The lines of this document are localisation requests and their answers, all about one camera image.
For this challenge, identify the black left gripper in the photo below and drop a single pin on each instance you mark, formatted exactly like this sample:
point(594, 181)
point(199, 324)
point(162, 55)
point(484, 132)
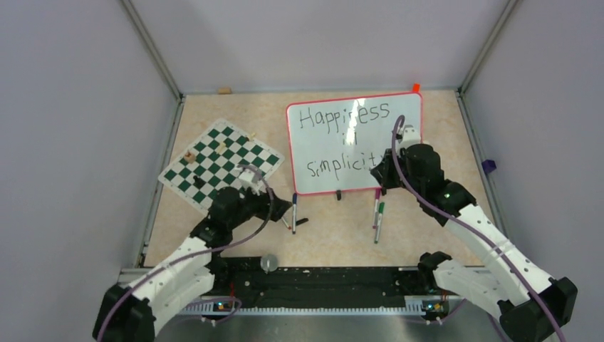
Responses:
point(263, 201)

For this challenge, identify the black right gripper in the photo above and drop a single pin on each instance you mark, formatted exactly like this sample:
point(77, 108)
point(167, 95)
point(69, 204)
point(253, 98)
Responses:
point(383, 171)

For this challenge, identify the black marker cap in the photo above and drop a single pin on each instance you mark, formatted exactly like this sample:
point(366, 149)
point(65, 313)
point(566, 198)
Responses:
point(302, 221)

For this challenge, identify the pink framed whiteboard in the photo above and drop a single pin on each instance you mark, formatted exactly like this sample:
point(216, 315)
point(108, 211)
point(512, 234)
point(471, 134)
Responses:
point(335, 143)

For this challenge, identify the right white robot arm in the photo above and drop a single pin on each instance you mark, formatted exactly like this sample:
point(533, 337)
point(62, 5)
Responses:
point(528, 303)

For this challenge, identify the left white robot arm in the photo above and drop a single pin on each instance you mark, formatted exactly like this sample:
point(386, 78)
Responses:
point(138, 311)

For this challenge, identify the blue capped marker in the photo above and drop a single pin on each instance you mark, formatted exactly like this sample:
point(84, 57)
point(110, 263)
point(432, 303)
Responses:
point(294, 213)

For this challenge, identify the purple capped marker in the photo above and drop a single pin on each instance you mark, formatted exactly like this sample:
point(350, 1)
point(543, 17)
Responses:
point(376, 208)

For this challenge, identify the red capped marker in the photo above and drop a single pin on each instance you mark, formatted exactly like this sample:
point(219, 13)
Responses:
point(286, 223)

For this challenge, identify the green capped marker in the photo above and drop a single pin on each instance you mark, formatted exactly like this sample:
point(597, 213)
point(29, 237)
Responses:
point(378, 221)

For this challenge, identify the grey round knob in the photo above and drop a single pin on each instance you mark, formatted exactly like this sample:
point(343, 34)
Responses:
point(269, 263)

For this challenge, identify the green white chessboard mat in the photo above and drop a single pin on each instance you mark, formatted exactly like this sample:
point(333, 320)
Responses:
point(219, 149)

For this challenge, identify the black chess piece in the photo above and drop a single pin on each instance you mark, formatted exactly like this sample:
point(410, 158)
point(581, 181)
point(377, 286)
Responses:
point(198, 182)

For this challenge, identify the tan wooden chess piece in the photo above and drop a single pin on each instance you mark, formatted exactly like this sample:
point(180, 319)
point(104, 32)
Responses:
point(189, 157)

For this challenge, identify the purple toy block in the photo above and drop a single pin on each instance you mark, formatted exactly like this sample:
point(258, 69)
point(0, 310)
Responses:
point(488, 166)

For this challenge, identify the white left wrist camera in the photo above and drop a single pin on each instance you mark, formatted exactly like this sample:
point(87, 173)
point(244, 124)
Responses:
point(250, 181)

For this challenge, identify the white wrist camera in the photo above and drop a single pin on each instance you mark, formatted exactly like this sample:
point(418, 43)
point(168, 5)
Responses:
point(250, 181)
point(408, 135)

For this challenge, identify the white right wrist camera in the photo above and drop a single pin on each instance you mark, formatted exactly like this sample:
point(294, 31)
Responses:
point(408, 135)

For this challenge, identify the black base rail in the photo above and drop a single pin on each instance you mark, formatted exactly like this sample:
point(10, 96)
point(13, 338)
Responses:
point(336, 287)

